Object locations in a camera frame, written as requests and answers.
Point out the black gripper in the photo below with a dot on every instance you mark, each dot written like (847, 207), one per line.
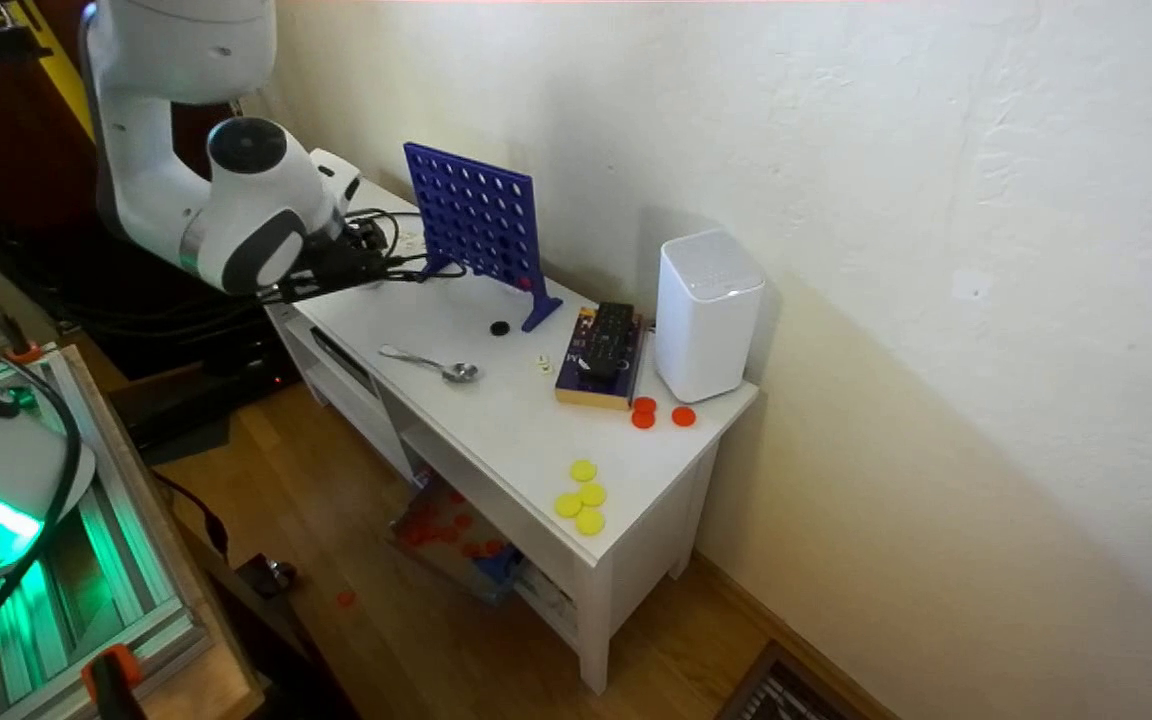
(340, 255)

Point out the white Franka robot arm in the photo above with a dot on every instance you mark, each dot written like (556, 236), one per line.
(241, 202)

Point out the blue connect four grid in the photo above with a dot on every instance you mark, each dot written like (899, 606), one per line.
(477, 226)

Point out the metal spoon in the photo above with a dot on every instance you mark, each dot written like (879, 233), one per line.
(448, 368)

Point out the black game disc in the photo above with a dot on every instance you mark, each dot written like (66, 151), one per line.
(501, 326)

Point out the black television cabinet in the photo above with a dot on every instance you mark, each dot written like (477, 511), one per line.
(137, 333)

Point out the white low table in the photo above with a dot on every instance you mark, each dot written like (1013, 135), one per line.
(520, 445)

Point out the colourful game box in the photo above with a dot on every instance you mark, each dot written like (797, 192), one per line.
(448, 542)

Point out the yellow game disc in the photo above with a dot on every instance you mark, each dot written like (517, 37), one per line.
(568, 504)
(594, 492)
(588, 523)
(587, 471)

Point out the small black floor object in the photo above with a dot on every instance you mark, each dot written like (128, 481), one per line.
(273, 576)

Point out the yellow strip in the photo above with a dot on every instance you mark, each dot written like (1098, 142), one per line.
(63, 66)

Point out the red game disc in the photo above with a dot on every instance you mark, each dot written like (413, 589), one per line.
(686, 417)
(640, 415)

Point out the dark brown wooden cabinet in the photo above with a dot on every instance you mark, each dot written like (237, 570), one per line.
(3, 146)

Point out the tall white container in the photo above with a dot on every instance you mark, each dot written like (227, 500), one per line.
(708, 322)

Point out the orange clamp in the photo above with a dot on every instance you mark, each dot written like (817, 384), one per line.
(112, 682)

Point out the black floor vent grille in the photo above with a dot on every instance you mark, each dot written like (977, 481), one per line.
(776, 688)

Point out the aluminium robot stand frame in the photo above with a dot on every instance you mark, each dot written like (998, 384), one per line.
(122, 574)

